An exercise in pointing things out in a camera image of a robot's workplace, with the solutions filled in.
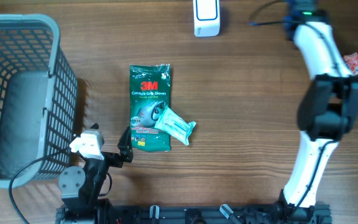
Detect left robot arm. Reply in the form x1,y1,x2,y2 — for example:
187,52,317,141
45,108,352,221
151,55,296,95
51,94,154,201
58,124,133,213

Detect black left camera cable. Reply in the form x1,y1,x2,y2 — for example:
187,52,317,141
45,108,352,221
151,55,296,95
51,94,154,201
8,152,74,224

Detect white barcode scanner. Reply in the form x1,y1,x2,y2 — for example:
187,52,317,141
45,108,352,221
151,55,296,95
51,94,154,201
193,0,221,37

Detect orange Kleenex tissue pack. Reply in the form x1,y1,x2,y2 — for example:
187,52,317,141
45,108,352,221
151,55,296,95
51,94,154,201
343,52,358,75

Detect grey plastic shopping basket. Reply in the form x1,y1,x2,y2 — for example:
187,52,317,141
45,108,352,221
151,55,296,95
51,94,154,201
0,14,78,189

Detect green 3M gloves packet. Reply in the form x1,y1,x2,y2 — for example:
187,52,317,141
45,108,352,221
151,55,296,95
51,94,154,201
129,64,171,152

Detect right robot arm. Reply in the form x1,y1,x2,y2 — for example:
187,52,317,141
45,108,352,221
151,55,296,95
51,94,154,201
283,1,358,214

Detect white teal wet wipes pack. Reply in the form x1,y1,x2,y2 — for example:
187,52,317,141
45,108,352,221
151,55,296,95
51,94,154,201
154,107,196,146

